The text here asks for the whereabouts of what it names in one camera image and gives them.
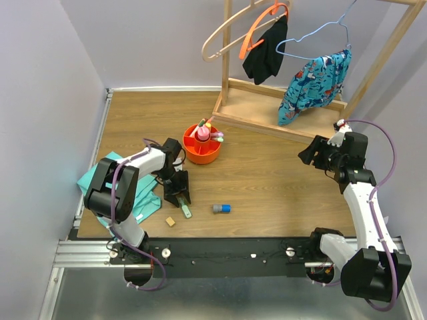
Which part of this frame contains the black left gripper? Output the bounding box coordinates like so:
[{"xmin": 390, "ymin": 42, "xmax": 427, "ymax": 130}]
[{"xmin": 156, "ymin": 167, "xmax": 191, "ymax": 207}]

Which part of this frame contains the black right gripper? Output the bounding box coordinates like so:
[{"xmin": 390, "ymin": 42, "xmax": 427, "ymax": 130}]
[{"xmin": 298, "ymin": 134, "xmax": 346, "ymax": 171}]

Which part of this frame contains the orange round desk organizer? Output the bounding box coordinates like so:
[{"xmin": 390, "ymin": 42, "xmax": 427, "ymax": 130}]
[{"xmin": 182, "ymin": 124, "xmax": 222, "ymax": 165}]

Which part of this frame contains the pink cap white marker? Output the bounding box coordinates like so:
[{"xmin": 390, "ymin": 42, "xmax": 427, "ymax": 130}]
[{"xmin": 189, "ymin": 126, "xmax": 199, "ymax": 137}]

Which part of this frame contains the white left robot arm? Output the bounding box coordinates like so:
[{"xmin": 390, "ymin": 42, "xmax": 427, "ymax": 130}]
[{"xmin": 84, "ymin": 138, "xmax": 191, "ymax": 263}]

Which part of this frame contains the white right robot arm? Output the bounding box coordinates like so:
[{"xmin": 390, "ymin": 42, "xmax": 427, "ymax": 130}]
[{"xmin": 298, "ymin": 131, "xmax": 412, "ymax": 311}]

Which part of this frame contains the small wooden block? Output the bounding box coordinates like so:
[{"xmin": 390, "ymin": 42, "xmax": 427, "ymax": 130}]
[{"xmin": 165, "ymin": 217, "xmax": 176, "ymax": 227}]

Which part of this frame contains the grey blue cylinder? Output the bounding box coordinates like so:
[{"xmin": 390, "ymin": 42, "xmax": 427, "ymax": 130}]
[{"xmin": 212, "ymin": 204, "xmax": 232, "ymax": 213}]

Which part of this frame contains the blue fish pattern garment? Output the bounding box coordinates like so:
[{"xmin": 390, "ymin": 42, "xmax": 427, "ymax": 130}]
[{"xmin": 278, "ymin": 49, "xmax": 352, "ymax": 126}]

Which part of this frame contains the wooden clothes rack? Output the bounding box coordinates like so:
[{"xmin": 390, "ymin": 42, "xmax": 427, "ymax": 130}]
[{"xmin": 209, "ymin": 1, "xmax": 425, "ymax": 143}]

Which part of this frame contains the black hanging garment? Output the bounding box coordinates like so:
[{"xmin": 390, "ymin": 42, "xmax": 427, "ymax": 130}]
[{"xmin": 242, "ymin": 16, "xmax": 288, "ymax": 85}]

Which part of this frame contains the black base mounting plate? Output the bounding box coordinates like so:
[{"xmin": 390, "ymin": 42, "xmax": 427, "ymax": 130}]
[{"xmin": 110, "ymin": 237, "xmax": 338, "ymax": 282}]

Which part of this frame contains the orange plastic hanger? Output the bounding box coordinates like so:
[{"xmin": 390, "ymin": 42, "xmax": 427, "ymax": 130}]
[{"xmin": 239, "ymin": 1, "xmax": 293, "ymax": 60}]

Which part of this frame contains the beige wooden hanger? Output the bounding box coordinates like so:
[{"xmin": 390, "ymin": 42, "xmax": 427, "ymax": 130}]
[{"xmin": 201, "ymin": 0, "xmax": 273, "ymax": 63}]

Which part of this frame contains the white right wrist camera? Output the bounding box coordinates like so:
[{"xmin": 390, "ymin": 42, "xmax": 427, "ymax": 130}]
[{"xmin": 327, "ymin": 119, "xmax": 352, "ymax": 147}]

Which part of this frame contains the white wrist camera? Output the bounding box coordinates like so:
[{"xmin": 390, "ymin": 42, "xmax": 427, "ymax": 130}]
[
  {"xmin": 173, "ymin": 157, "xmax": 184, "ymax": 171},
  {"xmin": 327, "ymin": 119, "xmax": 352, "ymax": 147}
]

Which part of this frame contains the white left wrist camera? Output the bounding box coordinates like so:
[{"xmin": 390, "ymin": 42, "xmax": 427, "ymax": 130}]
[{"xmin": 173, "ymin": 157, "xmax": 184, "ymax": 171}]

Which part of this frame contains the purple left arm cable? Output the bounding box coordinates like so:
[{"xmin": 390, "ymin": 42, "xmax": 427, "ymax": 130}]
[{"xmin": 108, "ymin": 138, "xmax": 167, "ymax": 291}]

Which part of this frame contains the aluminium frame rail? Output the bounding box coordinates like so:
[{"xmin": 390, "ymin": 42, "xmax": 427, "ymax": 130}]
[{"xmin": 38, "ymin": 88, "xmax": 113, "ymax": 320}]

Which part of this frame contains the blue wire hanger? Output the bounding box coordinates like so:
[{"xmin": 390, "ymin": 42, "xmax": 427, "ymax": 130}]
[{"xmin": 275, "ymin": 1, "xmax": 357, "ymax": 61}]

